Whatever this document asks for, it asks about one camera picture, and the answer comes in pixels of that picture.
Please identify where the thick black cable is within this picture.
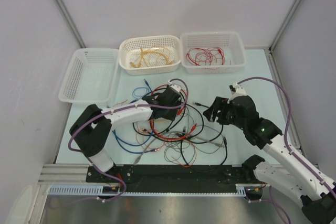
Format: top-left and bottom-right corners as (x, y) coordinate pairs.
(132, 84), (228, 166)

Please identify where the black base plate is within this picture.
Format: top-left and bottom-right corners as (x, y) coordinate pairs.
(86, 164), (266, 195)

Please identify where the right white plastic basket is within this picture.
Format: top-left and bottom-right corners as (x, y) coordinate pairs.
(180, 31), (246, 74)

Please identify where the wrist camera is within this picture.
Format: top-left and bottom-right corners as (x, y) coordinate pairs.
(227, 82), (247, 104)
(167, 84), (181, 94)

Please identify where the thick yellow ethernet cable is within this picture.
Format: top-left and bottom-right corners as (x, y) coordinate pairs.
(130, 47), (175, 68)

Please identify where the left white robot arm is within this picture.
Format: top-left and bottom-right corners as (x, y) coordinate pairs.
(69, 84), (182, 182)

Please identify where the thin light blue wire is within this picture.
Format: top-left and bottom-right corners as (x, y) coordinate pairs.
(132, 86), (152, 100)

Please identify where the aluminium frame post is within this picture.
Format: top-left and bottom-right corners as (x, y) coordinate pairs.
(269, 0), (318, 51)
(53, 0), (86, 48)

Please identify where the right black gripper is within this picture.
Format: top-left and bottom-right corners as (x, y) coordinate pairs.
(202, 97), (246, 130)

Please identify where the aluminium frame post left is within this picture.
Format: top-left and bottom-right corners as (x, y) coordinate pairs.
(53, 0), (86, 48)

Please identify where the thin red wire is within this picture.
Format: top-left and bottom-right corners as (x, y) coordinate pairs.
(185, 47), (228, 67)

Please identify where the middle white plastic basket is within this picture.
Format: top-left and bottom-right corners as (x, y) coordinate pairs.
(119, 35), (182, 76)

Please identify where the thick red ethernet cable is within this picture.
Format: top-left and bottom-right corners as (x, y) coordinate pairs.
(185, 47), (226, 66)
(149, 84), (200, 142)

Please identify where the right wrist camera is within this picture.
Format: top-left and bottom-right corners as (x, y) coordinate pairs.
(227, 82), (247, 104)

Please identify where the aluminium frame post right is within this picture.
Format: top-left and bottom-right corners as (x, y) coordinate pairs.
(269, 0), (318, 51)

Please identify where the left white plastic basket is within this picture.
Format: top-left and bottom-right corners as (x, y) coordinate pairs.
(58, 48), (119, 104)

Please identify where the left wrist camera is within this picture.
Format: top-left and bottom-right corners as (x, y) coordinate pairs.
(167, 84), (181, 94)

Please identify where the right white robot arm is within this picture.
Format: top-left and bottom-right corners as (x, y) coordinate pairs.
(203, 95), (335, 223)

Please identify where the grey cable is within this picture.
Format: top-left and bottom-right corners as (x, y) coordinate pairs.
(132, 131), (225, 166)

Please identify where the thin dark brown wire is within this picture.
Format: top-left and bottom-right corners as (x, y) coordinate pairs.
(162, 137), (224, 163)

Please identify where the white plastic basket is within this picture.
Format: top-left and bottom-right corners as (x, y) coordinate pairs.
(180, 31), (246, 74)
(119, 35), (182, 76)
(58, 48), (119, 104)

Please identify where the thick blue ethernet cable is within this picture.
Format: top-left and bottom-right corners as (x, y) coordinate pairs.
(112, 78), (161, 154)

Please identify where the white slotted cable duct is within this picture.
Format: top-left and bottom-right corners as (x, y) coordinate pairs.
(48, 185), (262, 197)

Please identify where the thin yellow wire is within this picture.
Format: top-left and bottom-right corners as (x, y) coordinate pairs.
(123, 39), (175, 67)

